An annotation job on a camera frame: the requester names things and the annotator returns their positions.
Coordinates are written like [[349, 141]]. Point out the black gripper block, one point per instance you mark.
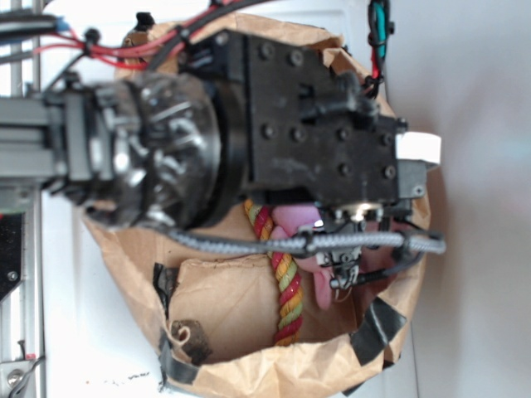
[[294, 132]]

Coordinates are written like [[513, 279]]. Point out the metal corner bracket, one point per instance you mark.
[[18, 379]]

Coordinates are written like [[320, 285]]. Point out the aluminium extrusion rail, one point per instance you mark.
[[22, 334]]

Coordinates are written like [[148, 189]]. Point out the multicolour twisted rope toy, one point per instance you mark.
[[287, 276]]

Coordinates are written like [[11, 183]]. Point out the brown paper bag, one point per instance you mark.
[[207, 300]]

